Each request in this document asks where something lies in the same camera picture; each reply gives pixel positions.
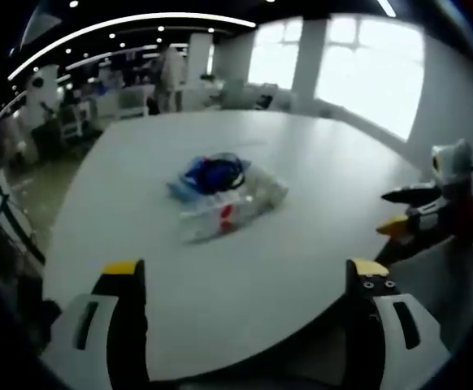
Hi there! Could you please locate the blue and black item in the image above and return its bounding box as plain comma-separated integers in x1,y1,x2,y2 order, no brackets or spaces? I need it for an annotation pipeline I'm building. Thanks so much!
179,152,252,194

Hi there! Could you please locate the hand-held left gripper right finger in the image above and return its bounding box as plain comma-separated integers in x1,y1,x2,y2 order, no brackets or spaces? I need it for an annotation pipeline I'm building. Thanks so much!
345,257,452,390

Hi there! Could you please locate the clear plastic packet red print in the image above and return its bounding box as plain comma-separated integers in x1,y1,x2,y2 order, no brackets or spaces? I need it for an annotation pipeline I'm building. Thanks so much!
178,193,262,245

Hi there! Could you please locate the white table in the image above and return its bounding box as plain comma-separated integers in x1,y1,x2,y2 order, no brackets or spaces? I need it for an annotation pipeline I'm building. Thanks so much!
43,109,436,383

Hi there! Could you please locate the white cabinet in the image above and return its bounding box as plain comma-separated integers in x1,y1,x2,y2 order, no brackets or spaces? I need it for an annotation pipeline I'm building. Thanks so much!
93,84,156,121

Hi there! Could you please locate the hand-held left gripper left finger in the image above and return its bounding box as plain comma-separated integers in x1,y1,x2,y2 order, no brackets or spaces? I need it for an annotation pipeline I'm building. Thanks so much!
41,258,151,390

